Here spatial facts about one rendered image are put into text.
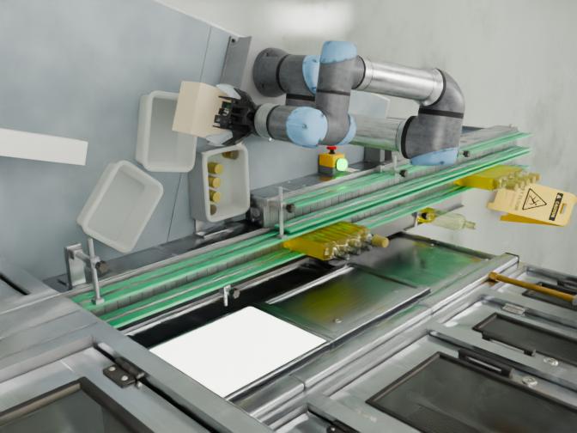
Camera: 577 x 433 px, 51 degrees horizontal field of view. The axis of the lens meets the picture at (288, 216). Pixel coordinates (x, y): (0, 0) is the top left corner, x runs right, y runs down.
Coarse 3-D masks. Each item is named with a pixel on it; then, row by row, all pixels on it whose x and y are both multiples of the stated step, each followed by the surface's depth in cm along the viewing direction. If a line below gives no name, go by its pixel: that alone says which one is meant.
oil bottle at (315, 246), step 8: (288, 240) 203; (296, 240) 200; (304, 240) 198; (312, 240) 196; (320, 240) 196; (328, 240) 196; (296, 248) 201; (304, 248) 199; (312, 248) 196; (320, 248) 193; (328, 248) 191; (320, 256) 194; (328, 256) 192
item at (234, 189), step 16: (208, 160) 190; (224, 160) 195; (240, 160) 193; (224, 176) 196; (240, 176) 195; (208, 192) 184; (224, 192) 198; (240, 192) 197; (208, 208) 185; (224, 208) 197; (240, 208) 197
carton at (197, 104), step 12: (192, 84) 142; (204, 84) 141; (180, 96) 145; (192, 96) 141; (204, 96) 141; (216, 96) 144; (180, 108) 144; (192, 108) 141; (204, 108) 142; (216, 108) 145; (180, 120) 144; (192, 120) 140; (204, 120) 143; (192, 132) 141; (204, 132) 144; (216, 132) 146; (240, 144) 152
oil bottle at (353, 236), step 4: (324, 228) 208; (328, 228) 208; (332, 228) 208; (336, 228) 208; (340, 228) 207; (332, 232) 204; (336, 232) 203; (340, 232) 203; (344, 232) 203; (348, 232) 203; (352, 232) 203; (348, 236) 200; (352, 236) 200; (356, 236) 200; (360, 236) 202; (352, 240) 199; (356, 240) 200; (352, 244) 200
